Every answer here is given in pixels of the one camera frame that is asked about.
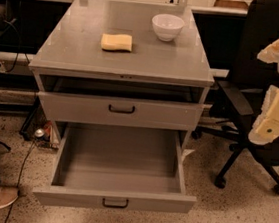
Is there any white and yellow gripper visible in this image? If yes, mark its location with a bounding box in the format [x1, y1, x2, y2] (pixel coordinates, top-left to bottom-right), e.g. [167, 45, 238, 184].
[248, 85, 279, 146]

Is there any grey drawer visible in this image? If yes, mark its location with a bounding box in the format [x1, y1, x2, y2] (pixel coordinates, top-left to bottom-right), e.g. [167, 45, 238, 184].
[39, 91, 202, 131]
[34, 123, 196, 213]

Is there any grey top drawer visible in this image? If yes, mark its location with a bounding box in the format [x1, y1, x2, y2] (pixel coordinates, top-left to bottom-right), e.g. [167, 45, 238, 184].
[39, 91, 202, 131]

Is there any grey drawer cabinet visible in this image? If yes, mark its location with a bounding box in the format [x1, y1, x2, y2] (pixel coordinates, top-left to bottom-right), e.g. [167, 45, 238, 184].
[30, 0, 214, 151]

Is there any black office chair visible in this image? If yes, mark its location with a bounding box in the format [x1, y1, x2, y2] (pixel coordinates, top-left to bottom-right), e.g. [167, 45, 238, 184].
[192, 0, 279, 195]

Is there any white bowl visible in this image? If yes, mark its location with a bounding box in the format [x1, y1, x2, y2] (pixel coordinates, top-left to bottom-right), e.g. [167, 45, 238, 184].
[152, 14, 185, 42]

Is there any yellow sponge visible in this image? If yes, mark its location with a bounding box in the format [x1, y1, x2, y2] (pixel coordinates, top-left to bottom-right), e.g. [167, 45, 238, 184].
[101, 33, 133, 52]

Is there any silver round floor object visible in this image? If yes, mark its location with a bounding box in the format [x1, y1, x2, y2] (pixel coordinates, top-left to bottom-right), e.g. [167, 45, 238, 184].
[34, 128, 45, 138]

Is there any black floor cable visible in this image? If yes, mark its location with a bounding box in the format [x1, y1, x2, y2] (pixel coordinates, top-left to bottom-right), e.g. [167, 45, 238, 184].
[3, 135, 39, 223]

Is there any black power cable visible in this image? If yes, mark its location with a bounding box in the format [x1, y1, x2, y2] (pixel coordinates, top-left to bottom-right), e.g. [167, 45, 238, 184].
[0, 0, 37, 76]

